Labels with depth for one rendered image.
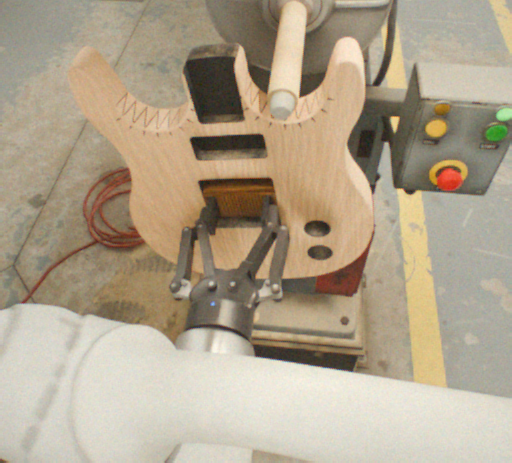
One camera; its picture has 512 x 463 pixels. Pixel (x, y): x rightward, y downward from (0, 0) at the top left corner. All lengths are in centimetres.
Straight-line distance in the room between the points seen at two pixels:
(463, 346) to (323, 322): 58
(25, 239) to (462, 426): 196
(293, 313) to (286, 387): 115
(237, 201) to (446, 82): 37
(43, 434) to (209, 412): 11
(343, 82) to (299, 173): 14
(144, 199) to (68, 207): 149
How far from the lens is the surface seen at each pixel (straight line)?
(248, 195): 67
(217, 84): 58
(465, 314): 193
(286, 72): 54
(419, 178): 89
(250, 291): 58
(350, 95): 56
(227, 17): 73
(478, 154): 87
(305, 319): 145
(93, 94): 62
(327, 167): 63
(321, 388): 31
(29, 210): 226
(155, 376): 34
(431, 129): 81
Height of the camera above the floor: 157
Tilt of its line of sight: 49 degrees down
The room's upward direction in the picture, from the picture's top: straight up
